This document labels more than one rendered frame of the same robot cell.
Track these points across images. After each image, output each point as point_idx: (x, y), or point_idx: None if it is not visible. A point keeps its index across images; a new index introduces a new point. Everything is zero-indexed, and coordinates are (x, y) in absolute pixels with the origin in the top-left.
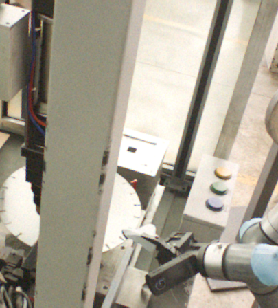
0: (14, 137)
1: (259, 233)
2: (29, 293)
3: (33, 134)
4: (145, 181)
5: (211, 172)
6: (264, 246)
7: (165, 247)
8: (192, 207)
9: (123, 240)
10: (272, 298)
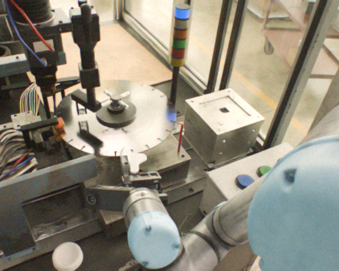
0: (179, 79)
1: (211, 214)
2: (35, 155)
3: (12, 6)
4: (212, 136)
5: (275, 157)
6: (156, 214)
7: (124, 173)
8: (221, 172)
9: (114, 155)
10: None
